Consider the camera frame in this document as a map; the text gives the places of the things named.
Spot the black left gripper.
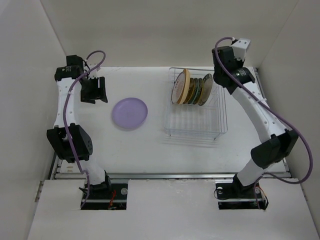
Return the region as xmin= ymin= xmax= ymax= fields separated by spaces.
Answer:
xmin=80 ymin=75 xmax=107 ymax=104

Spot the lilac plastic plate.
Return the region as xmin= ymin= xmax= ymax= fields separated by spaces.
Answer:
xmin=111 ymin=97 xmax=148 ymax=130

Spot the yellow patterned plate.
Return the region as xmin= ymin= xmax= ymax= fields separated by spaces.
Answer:
xmin=184 ymin=77 xmax=196 ymax=104
xmin=194 ymin=78 xmax=205 ymax=105

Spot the white plate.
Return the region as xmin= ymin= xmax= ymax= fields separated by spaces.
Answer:
xmin=198 ymin=73 xmax=213 ymax=106

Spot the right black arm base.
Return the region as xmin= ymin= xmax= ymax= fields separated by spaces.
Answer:
xmin=213 ymin=181 xmax=269 ymax=211

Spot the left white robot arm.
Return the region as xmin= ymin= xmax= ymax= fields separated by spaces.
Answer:
xmin=46 ymin=55 xmax=112 ymax=199

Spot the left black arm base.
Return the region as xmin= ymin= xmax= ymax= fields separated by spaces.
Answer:
xmin=79 ymin=181 xmax=129 ymax=211

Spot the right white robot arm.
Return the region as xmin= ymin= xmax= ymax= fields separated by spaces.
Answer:
xmin=212 ymin=46 xmax=298 ymax=197

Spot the beige deep plate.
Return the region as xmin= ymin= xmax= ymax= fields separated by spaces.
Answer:
xmin=171 ymin=68 xmax=190 ymax=105

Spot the teal green plate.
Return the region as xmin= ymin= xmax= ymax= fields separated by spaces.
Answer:
xmin=191 ymin=78 xmax=200 ymax=105

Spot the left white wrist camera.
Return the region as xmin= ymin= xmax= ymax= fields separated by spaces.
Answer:
xmin=84 ymin=64 xmax=101 ymax=79

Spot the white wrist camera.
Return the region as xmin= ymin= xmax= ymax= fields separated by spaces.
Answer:
xmin=230 ymin=38 xmax=251 ymax=62
xmin=84 ymin=64 xmax=101 ymax=79

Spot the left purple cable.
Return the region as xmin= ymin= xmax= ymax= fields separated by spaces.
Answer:
xmin=63 ymin=50 xmax=106 ymax=210

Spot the purple cable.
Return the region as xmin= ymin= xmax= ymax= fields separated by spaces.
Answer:
xmin=63 ymin=50 xmax=106 ymax=210
xmin=214 ymin=36 xmax=314 ymax=185

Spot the white wire dish rack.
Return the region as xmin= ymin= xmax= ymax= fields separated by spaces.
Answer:
xmin=164 ymin=67 xmax=228 ymax=140

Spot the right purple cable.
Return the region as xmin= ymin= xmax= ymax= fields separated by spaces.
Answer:
xmin=214 ymin=36 xmax=314 ymax=185

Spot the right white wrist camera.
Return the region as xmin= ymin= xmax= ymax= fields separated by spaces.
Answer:
xmin=230 ymin=38 xmax=251 ymax=62

